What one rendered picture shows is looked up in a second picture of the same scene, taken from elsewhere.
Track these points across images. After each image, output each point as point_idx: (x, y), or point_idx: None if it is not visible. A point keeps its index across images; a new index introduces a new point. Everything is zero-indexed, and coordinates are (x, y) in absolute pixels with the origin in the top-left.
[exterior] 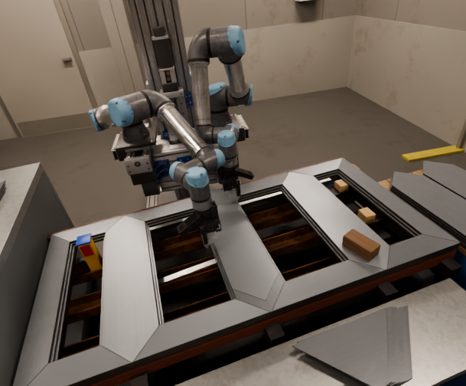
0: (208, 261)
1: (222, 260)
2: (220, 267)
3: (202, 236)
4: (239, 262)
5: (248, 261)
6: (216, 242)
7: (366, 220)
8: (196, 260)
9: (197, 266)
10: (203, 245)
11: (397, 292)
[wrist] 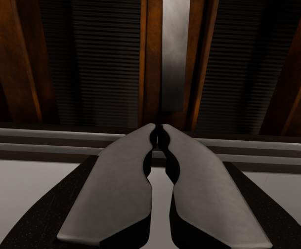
0: (181, 79)
1: (28, 166)
2: (21, 135)
3: (101, 227)
4: (2, 216)
5: (2, 236)
6: (161, 180)
7: None
8: (277, 37)
9: (176, 31)
10: (152, 125)
11: None
